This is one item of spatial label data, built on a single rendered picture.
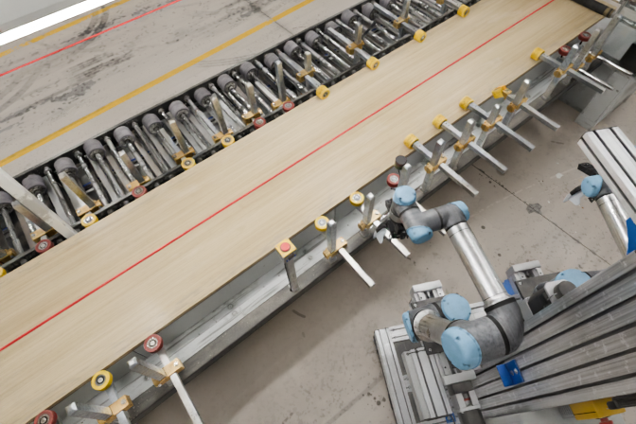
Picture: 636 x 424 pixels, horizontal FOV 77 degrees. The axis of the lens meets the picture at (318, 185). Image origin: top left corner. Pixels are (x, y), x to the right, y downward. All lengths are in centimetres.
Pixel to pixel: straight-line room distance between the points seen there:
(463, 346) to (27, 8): 131
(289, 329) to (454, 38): 244
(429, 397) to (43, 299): 188
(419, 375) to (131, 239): 159
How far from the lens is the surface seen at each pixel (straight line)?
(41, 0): 107
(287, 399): 284
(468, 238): 137
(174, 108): 295
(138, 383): 241
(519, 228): 348
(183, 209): 236
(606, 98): 418
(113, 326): 222
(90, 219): 255
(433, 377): 192
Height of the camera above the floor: 282
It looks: 57 degrees down
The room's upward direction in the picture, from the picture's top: 3 degrees counter-clockwise
